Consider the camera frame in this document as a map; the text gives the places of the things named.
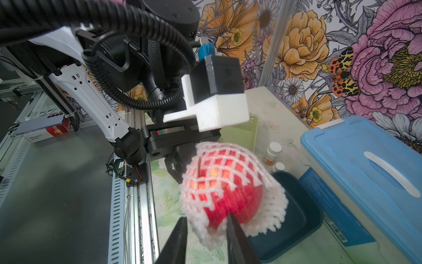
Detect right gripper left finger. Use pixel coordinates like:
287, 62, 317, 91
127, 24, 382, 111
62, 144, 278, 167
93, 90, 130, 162
155, 217, 188, 264

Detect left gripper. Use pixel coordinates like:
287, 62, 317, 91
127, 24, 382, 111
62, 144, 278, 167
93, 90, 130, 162
141, 119, 221, 184

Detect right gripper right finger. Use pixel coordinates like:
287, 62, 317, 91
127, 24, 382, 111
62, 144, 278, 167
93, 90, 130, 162
226, 214, 260, 264

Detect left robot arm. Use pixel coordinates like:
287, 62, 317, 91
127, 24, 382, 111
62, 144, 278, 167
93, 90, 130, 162
1, 1, 220, 183

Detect pale green perforated basket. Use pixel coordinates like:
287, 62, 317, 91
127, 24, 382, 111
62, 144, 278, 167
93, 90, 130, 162
218, 114, 259, 152

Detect dark teal plastic tray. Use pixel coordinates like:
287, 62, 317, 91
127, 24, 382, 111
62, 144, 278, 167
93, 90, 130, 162
249, 171, 323, 264

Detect small white bottle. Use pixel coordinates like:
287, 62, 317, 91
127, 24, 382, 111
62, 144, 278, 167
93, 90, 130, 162
272, 162, 285, 173

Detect white pill bottle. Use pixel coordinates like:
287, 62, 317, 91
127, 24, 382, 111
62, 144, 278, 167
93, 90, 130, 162
263, 142, 282, 166

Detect red white phone box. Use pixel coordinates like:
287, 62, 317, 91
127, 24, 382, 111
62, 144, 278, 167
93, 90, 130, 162
14, 112, 71, 143

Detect blue lidded storage box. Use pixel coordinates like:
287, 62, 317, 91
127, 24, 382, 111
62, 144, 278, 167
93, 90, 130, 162
296, 116, 422, 264

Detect aluminium front rail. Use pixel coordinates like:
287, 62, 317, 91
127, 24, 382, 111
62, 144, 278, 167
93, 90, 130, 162
107, 108, 160, 264

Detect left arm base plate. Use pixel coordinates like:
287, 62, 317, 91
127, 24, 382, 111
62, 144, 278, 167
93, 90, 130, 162
105, 158, 149, 188

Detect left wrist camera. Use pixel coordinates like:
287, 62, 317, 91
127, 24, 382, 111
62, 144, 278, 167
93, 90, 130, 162
163, 55, 249, 132

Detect left black cable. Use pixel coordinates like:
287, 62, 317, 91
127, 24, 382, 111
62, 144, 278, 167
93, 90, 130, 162
0, 0, 197, 111

